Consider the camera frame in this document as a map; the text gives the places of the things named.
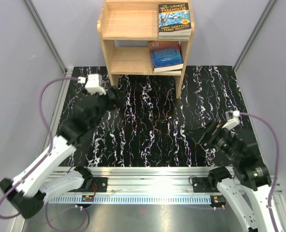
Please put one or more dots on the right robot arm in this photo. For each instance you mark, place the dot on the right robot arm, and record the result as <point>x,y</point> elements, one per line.
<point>258,214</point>

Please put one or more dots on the black marble pattern mat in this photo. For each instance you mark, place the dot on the black marble pattern mat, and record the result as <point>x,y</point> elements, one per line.
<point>149,131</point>

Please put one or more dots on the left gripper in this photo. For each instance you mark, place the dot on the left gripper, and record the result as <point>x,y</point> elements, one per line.
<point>117,102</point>

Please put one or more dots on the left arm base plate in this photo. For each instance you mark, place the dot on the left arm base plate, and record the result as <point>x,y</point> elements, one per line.
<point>99,184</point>

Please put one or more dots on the light wooden bookshelf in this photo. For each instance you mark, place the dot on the light wooden bookshelf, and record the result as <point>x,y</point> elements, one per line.
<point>125,27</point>

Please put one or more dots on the purple 117-storey treehouse book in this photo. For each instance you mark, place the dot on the purple 117-storey treehouse book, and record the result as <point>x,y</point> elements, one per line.
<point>177,35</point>

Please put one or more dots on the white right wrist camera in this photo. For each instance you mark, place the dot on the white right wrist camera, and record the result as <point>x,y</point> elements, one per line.
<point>233,120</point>

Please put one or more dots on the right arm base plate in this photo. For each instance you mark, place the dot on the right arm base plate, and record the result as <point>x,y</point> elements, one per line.
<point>201,185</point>

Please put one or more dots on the blue sunset cover book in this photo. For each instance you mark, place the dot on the blue sunset cover book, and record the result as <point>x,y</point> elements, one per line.
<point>166,56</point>

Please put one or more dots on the red 13-storey treehouse book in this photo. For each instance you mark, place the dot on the red 13-storey treehouse book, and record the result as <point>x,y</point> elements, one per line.
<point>177,72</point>

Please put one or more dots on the aluminium mounting rail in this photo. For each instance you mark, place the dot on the aluminium mounting rail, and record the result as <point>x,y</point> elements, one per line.
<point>166,181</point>

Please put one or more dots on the black 169-storey treehouse book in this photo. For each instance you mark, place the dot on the black 169-storey treehouse book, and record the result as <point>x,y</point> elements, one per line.
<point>174,17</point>

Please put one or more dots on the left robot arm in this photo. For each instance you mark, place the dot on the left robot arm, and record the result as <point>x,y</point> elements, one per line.
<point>29,191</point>

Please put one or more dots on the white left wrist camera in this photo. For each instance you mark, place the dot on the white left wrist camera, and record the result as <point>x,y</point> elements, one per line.
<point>92,84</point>

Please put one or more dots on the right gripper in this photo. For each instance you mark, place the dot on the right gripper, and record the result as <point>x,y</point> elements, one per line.
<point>208,134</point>

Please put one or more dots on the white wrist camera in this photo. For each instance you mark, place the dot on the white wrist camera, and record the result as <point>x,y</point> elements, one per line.
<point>233,120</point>
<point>92,84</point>

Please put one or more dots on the slotted cable duct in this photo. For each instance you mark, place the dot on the slotted cable duct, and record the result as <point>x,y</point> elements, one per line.
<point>131,199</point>

